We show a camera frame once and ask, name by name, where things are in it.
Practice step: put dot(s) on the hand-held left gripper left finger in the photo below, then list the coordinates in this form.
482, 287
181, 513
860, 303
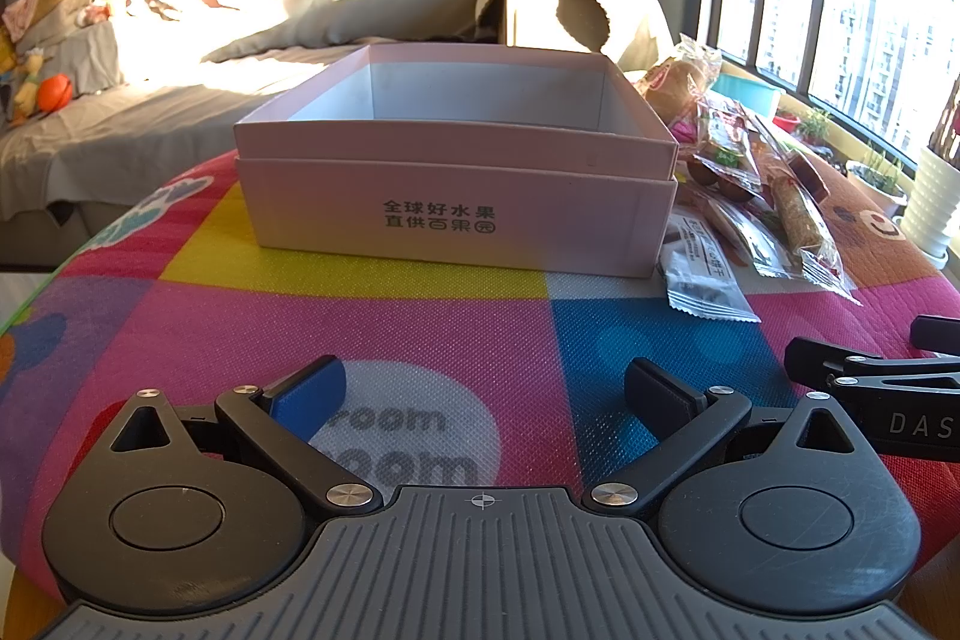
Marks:
311, 396

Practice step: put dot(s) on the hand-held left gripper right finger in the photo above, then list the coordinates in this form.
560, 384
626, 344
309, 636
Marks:
660, 394

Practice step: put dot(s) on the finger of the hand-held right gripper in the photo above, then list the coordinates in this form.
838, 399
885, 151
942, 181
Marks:
936, 332
814, 362

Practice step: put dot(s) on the long cereal bar packet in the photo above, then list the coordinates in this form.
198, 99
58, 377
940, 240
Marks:
799, 212

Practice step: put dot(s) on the pink cardboard box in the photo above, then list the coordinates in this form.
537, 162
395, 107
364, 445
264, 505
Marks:
450, 205

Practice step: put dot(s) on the red snack packet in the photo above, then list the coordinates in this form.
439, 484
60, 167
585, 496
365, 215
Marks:
716, 123

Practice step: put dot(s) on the brown bun clear packet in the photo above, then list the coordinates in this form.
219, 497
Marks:
675, 85

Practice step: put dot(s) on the white grey snack packet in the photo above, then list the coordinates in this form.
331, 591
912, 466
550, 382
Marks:
701, 284

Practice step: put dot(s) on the clear dark snack packet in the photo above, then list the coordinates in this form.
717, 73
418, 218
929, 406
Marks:
757, 242

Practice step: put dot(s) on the white ribbed plant pot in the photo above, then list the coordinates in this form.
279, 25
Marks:
934, 197

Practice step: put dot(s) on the colourful play mat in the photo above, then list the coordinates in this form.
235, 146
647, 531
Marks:
450, 325

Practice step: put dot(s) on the small potted green plant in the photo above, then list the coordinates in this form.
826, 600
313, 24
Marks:
877, 175

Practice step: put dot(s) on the dark brown sachet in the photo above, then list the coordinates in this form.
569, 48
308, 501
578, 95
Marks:
808, 175

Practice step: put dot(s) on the small plant in red pot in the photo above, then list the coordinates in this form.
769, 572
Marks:
795, 124

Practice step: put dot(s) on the teal plastic basin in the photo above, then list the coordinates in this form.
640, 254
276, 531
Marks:
742, 89

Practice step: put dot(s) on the beige sofa with grey cover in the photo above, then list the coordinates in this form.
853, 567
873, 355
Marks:
150, 130

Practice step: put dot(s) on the brown cardboard carton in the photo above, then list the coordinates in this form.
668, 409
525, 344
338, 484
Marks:
540, 14

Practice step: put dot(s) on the orange toy ball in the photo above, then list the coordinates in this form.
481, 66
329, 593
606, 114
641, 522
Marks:
54, 91

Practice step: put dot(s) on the grey pillow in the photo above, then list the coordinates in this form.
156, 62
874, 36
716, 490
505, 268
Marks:
390, 3

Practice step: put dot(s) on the yellow plush toy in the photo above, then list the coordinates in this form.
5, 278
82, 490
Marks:
26, 78

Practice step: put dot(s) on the dark window frame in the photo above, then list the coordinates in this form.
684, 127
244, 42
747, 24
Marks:
817, 10

